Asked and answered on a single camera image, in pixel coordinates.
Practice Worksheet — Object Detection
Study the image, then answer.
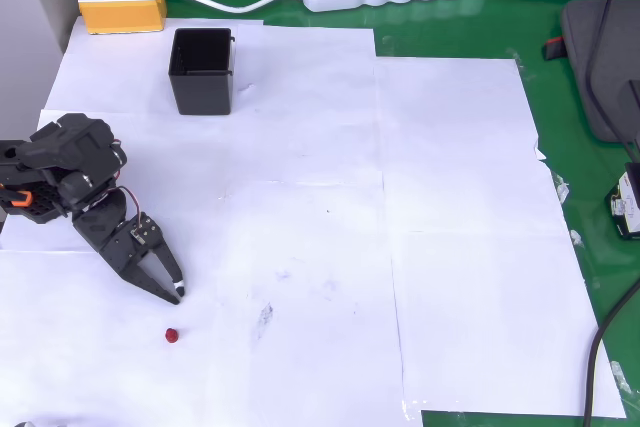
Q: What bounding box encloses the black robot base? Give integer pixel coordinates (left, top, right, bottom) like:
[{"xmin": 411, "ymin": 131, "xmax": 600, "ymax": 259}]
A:
[{"xmin": 0, "ymin": 139, "xmax": 84, "ymax": 226}]

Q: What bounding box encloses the black square cup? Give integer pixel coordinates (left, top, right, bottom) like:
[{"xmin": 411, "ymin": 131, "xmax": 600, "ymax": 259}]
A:
[{"xmin": 167, "ymin": 27, "xmax": 237, "ymax": 117}]

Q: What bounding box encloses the yellow cardboard box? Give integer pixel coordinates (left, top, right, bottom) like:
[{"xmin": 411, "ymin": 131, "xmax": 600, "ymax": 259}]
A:
[{"xmin": 78, "ymin": 0, "xmax": 168, "ymax": 36}]

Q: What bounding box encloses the orange clamp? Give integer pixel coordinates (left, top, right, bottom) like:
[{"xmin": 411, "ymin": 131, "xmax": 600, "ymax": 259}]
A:
[{"xmin": 0, "ymin": 188, "xmax": 34, "ymax": 208}]

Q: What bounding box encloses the red black tag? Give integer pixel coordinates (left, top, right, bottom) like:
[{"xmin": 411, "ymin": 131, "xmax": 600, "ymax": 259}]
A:
[{"xmin": 542, "ymin": 35, "xmax": 567, "ymax": 61}]

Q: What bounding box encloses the black device with white label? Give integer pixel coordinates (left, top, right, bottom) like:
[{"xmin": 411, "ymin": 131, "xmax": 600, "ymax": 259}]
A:
[{"xmin": 605, "ymin": 162, "xmax": 640, "ymax": 241}]

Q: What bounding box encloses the grey laptop sleeve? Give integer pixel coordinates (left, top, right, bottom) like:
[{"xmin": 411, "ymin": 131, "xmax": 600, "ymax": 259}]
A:
[{"xmin": 559, "ymin": 0, "xmax": 640, "ymax": 144}]

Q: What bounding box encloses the red servo wire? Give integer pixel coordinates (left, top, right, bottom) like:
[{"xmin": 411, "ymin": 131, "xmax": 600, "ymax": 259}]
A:
[{"xmin": 112, "ymin": 185, "xmax": 144, "ymax": 218}]

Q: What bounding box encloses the thick black cable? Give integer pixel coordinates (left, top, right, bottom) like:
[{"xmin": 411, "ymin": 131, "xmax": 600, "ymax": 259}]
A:
[{"xmin": 582, "ymin": 280, "xmax": 640, "ymax": 427}]

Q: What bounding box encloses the thin black cable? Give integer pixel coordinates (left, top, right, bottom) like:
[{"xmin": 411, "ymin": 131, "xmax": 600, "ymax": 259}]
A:
[{"xmin": 584, "ymin": 0, "xmax": 640, "ymax": 163}]

